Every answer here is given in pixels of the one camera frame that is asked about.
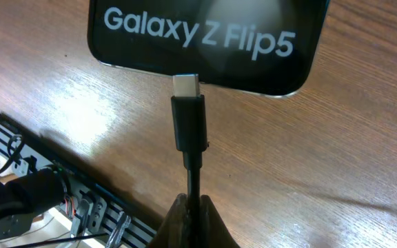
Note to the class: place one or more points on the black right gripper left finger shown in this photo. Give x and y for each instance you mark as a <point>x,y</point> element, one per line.
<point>173,231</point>

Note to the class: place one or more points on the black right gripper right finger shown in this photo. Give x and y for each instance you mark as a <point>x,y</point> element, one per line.
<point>214,233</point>

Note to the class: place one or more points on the black Galaxy flip phone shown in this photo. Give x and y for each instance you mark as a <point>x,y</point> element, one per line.
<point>260,46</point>

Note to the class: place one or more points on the aluminium frame rail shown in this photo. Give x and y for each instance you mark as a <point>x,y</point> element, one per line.
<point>90,207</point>

